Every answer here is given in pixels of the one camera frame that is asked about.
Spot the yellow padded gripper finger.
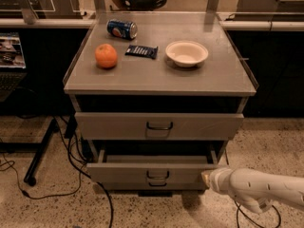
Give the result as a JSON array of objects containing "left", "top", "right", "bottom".
[{"left": 201, "top": 170, "right": 212, "bottom": 188}]

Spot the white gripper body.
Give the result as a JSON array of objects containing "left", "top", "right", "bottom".
[{"left": 209, "top": 168, "right": 236, "bottom": 196}]

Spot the grey drawer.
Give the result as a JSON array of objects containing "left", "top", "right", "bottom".
[
  {"left": 75, "top": 112, "right": 243, "bottom": 141},
  {"left": 104, "top": 182, "right": 206, "bottom": 192},
  {"left": 86, "top": 150, "right": 220, "bottom": 184}
]

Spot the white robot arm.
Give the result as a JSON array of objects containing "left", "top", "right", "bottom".
[{"left": 201, "top": 167, "right": 304, "bottom": 214}]

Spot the grey bottom drawer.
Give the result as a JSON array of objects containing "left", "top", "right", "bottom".
[{"left": 104, "top": 182, "right": 206, "bottom": 192}]

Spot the grey drawer cabinet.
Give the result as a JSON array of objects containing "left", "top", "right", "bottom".
[{"left": 62, "top": 10, "right": 259, "bottom": 193}]

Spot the grey top drawer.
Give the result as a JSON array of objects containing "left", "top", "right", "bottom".
[{"left": 75, "top": 112, "right": 243, "bottom": 141}]

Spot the white paper bowl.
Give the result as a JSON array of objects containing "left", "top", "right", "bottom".
[{"left": 165, "top": 41, "right": 209, "bottom": 67}]

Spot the dark blue snack bar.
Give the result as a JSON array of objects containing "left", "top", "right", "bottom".
[{"left": 125, "top": 45, "right": 159, "bottom": 59}]

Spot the orange fruit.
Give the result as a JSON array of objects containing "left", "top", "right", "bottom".
[{"left": 95, "top": 44, "right": 118, "bottom": 68}]

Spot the blue soda can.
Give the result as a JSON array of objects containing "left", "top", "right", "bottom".
[{"left": 106, "top": 19, "right": 138, "bottom": 40}]

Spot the black stand leg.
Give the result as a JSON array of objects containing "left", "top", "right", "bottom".
[{"left": 24, "top": 119, "right": 58, "bottom": 186}]

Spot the magazine on left shelf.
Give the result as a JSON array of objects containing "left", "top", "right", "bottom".
[{"left": 0, "top": 32, "right": 26, "bottom": 69}]

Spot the black floor cable right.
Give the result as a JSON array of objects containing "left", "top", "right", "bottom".
[{"left": 234, "top": 201, "right": 282, "bottom": 228}]

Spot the black floor cable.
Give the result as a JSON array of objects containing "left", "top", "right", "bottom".
[
  {"left": 0, "top": 114, "right": 115, "bottom": 228},
  {"left": 234, "top": 201, "right": 282, "bottom": 228}
]

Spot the black floor cable left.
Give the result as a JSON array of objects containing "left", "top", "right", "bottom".
[{"left": 0, "top": 114, "right": 115, "bottom": 228}]

